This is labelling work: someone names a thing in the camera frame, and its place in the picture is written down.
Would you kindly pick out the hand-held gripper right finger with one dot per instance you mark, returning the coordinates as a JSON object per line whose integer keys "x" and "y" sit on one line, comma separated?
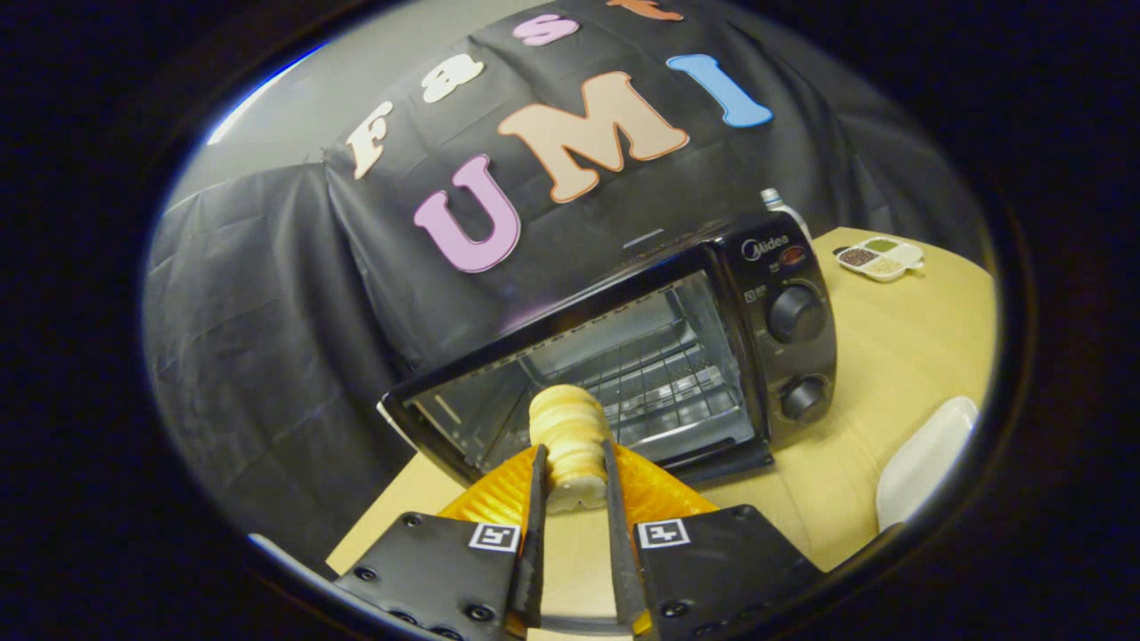
{"x": 619, "y": 552}

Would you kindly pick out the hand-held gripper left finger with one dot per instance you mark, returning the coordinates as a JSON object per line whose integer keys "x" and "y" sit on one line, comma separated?
{"x": 534, "y": 534}

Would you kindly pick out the pale sliced bread roll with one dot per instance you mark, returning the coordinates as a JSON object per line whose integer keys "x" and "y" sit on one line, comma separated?
{"x": 570, "y": 436}

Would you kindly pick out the black toaster oven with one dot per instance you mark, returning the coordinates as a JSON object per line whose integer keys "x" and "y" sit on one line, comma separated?
{"x": 757, "y": 356}

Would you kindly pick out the white plate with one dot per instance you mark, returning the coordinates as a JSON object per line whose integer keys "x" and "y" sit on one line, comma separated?
{"x": 926, "y": 454}

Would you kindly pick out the pink plastic bottle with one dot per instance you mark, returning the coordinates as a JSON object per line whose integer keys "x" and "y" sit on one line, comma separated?
{"x": 784, "y": 209}

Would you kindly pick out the white sectioned seed dish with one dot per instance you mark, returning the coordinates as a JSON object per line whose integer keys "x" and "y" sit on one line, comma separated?
{"x": 882, "y": 258}

